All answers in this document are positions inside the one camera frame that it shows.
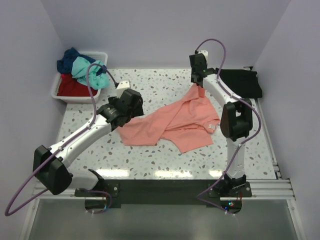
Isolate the pink t shirt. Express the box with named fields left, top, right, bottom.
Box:
left=117, top=84, right=220, bottom=153

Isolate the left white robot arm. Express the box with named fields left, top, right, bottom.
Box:
left=33, top=88, right=144, bottom=196

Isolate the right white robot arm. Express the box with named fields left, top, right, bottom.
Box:
left=189, top=50, right=253, bottom=197

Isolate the folded black t shirt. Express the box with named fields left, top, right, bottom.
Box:
left=219, top=69, right=263, bottom=99

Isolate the red t shirt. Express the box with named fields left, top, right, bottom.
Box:
left=57, top=73, right=90, bottom=97

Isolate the white plastic laundry basket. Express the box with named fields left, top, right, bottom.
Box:
left=50, top=50, right=108, bottom=104

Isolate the teal t shirt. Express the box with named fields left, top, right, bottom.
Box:
left=71, top=56, right=110, bottom=90

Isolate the navy blue t shirt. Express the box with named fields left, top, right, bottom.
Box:
left=56, top=47, right=96, bottom=74

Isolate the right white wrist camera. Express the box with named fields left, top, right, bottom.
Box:
left=198, top=50, right=209, bottom=60

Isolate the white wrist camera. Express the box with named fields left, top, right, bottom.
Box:
left=198, top=50, right=209, bottom=60
left=116, top=80, right=131, bottom=91

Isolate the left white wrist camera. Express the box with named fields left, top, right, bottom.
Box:
left=116, top=80, right=131, bottom=91

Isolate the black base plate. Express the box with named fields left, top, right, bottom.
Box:
left=74, top=179, right=253, bottom=213

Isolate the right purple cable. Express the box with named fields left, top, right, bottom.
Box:
left=194, top=38, right=262, bottom=210

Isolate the purple cable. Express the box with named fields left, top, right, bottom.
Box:
left=194, top=38, right=262, bottom=210
left=4, top=63, right=118, bottom=217

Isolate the aluminium frame rail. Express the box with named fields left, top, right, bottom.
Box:
left=32, top=177, right=295, bottom=200

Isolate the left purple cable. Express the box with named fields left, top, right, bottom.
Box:
left=4, top=63, right=118, bottom=217

